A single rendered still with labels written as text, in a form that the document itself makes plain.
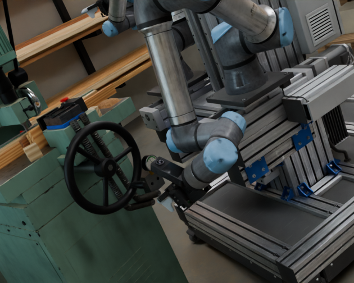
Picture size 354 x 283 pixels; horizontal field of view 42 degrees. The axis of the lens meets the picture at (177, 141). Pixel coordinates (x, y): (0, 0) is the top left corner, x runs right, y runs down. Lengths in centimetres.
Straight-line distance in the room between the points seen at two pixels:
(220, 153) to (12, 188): 68
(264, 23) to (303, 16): 51
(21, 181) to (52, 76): 289
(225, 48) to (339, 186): 84
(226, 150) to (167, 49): 31
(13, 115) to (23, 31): 268
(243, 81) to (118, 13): 77
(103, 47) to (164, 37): 345
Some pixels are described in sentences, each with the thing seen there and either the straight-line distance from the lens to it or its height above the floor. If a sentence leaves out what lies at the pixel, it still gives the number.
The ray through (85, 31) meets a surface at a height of 103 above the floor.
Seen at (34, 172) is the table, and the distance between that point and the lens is 151.
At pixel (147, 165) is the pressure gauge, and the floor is 66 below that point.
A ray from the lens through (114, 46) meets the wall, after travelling 472.
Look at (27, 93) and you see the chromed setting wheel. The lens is 180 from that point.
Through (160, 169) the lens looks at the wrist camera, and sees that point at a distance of 125.
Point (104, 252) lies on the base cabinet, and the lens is 169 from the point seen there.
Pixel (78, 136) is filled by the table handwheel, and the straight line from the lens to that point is 137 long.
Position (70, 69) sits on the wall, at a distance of 442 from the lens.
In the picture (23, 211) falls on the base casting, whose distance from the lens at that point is 151.
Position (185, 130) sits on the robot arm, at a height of 88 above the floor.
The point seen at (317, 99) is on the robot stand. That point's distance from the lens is 156.
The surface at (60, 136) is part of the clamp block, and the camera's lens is 149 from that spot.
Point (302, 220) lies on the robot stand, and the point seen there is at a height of 21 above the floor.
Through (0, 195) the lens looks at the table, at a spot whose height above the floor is 87.
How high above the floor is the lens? 129
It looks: 20 degrees down
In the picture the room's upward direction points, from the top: 23 degrees counter-clockwise
